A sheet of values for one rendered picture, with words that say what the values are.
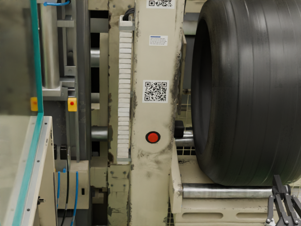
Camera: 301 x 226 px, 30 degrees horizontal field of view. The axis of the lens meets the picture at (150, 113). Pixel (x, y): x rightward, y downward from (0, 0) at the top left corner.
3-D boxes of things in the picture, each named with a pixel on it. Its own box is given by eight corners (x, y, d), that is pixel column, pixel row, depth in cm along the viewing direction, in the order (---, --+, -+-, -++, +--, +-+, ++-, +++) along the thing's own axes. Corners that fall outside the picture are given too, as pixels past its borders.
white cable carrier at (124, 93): (117, 163, 177) (119, 21, 152) (117, 154, 181) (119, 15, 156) (131, 164, 177) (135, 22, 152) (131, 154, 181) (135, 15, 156)
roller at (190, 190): (179, 187, 172) (178, 180, 176) (179, 200, 174) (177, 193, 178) (291, 187, 174) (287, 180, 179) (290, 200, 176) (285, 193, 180)
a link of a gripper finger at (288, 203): (294, 223, 143) (299, 223, 143) (285, 191, 152) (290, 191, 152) (290, 233, 145) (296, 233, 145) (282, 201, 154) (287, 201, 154)
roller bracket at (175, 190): (171, 215, 172) (173, 190, 167) (162, 141, 206) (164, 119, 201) (182, 215, 173) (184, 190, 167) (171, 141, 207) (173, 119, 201)
